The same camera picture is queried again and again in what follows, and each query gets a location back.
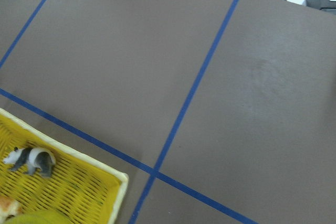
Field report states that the yellow plastic basket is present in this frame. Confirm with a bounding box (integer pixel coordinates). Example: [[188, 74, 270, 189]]
[[1, 110, 129, 223]]

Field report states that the toy panda figure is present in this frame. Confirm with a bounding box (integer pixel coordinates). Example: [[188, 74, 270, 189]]
[[3, 147, 56, 178]]

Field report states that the toy croissant bread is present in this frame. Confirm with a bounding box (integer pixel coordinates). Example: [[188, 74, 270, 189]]
[[1, 196, 23, 223]]

